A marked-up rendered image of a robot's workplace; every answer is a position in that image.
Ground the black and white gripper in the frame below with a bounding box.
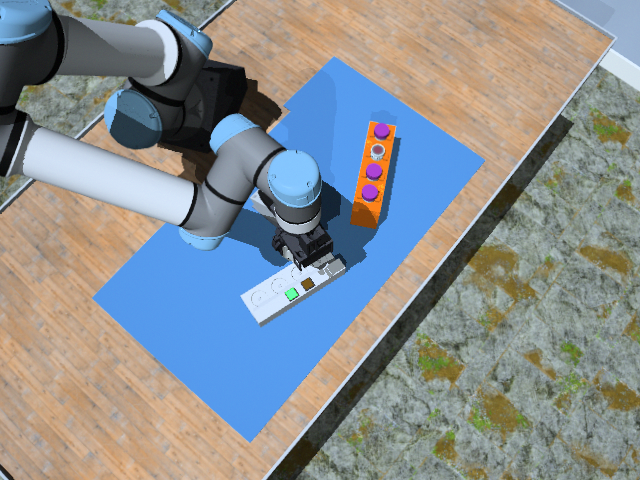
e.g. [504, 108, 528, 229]
[272, 221, 333, 272]

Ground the blue flat mat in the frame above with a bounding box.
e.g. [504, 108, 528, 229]
[92, 56, 485, 443]

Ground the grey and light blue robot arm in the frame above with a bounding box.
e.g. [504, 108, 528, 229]
[0, 0, 322, 251]

